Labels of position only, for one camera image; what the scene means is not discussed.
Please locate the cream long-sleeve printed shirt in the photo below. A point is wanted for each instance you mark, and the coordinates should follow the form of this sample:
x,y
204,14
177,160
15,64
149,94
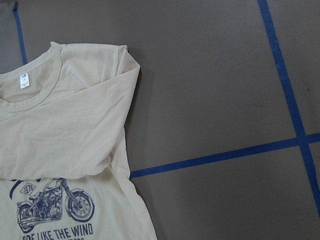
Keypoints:
x,y
64,171

